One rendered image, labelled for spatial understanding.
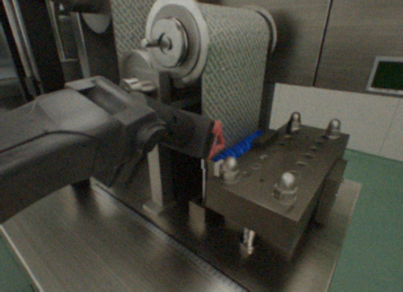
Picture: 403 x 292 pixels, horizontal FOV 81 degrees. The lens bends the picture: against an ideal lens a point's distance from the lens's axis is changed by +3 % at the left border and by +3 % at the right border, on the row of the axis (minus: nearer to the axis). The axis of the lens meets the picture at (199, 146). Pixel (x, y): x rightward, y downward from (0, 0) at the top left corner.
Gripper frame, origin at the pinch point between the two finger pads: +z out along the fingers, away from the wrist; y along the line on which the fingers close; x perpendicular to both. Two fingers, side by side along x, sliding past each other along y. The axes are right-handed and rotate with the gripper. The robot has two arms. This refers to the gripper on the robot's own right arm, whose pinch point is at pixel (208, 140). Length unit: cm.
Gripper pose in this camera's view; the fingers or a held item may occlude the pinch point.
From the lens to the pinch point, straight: 45.8
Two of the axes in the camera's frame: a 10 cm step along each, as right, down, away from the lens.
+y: 7.8, 2.8, -5.6
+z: 5.4, 1.5, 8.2
